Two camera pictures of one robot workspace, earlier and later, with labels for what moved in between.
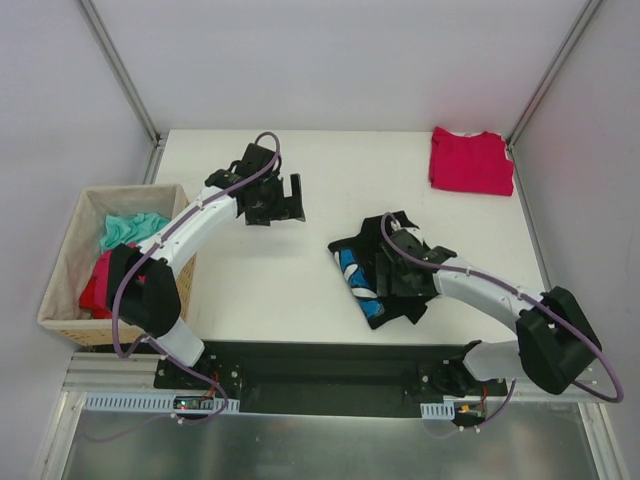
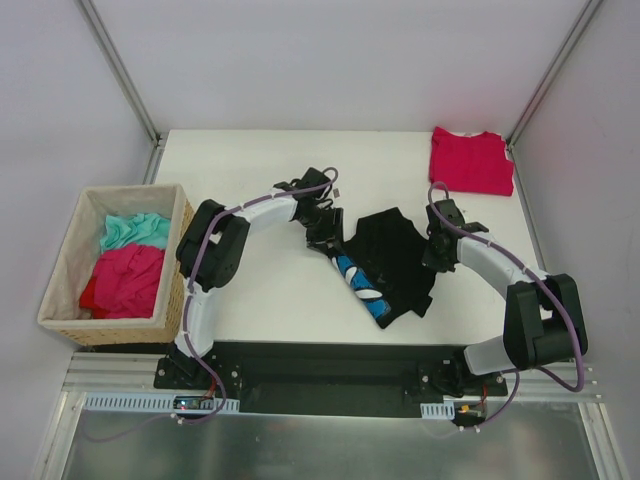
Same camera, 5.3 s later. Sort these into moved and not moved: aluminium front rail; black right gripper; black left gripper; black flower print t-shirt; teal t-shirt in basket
Moved: black right gripper; black left gripper
Not moved: aluminium front rail; black flower print t-shirt; teal t-shirt in basket
